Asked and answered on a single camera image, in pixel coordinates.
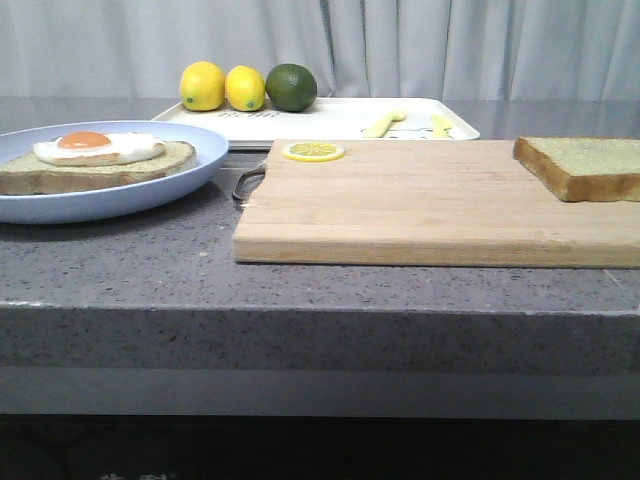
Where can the yellow lemon slice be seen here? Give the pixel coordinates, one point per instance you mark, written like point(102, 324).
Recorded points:
point(313, 151)

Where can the left yellow lemon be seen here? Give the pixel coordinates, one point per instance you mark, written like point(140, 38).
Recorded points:
point(202, 86)

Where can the right yellow lemon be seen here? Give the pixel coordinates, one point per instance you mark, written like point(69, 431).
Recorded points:
point(245, 89)

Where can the wooden cutting board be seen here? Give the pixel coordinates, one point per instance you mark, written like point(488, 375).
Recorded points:
point(427, 203)

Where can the light grey curtain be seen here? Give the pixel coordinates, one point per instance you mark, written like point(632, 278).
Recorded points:
point(453, 50)

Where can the light blue round plate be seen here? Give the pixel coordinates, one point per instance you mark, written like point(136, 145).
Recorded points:
point(211, 147)

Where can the green lime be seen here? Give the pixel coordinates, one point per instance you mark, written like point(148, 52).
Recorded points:
point(291, 87)

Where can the metal cutting board handle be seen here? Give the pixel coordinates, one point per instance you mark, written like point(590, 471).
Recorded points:
point(242, 192)

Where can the bread slice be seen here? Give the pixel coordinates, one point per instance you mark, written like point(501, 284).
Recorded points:
point(27, 175)
point(577, 169)

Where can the fried egg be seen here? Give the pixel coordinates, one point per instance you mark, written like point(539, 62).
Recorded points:
point(86, 148)

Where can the white rectangular tray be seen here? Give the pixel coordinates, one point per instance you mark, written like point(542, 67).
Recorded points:
point(326, 119)

